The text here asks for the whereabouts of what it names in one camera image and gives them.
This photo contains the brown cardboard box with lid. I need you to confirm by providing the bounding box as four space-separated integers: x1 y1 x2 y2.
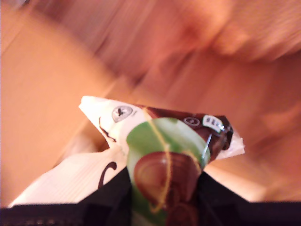
0 9 146 205

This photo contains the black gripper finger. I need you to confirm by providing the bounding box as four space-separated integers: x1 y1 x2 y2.
195 171 250 226
77 168 132 226

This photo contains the white green Galaxy egg bag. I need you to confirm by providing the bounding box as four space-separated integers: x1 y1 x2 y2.
8 145 132 209
79 95 245 226

